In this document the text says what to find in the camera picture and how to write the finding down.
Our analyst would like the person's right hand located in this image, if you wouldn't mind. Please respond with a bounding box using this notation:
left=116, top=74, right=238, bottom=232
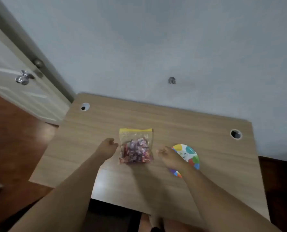
left=158, top=146, right=188, bottom=171

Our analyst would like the person's left forearm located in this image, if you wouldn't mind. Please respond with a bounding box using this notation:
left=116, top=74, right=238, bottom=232
left=9, top=152, right=110, bottom=232

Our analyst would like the wooden desk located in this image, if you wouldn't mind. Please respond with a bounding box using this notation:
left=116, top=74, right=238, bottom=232
left=29, top=92, right=271, bottom=228

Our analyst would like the colourful dotted paper plate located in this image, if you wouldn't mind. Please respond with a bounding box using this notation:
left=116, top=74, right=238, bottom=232
left=169, top=144, right=200, bottom=178

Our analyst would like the person's right forearm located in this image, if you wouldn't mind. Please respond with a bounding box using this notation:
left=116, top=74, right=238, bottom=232
left=175, top=164, right=283, bottom=232

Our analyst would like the clear zip bag of candies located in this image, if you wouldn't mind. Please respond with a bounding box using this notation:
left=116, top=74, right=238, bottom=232
left=119, top=128, right=154, bottom=164

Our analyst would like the person's left hand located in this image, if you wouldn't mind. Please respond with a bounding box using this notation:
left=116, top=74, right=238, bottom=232
left=95, top=138, right=119, bottom=160

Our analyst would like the silver door knob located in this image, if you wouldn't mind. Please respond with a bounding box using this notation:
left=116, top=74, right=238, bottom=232
left=15, top=70, right=35, bottom=86

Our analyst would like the white panelled door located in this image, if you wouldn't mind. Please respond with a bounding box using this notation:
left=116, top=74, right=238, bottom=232
left=0, top=18, right=72, bottom=126

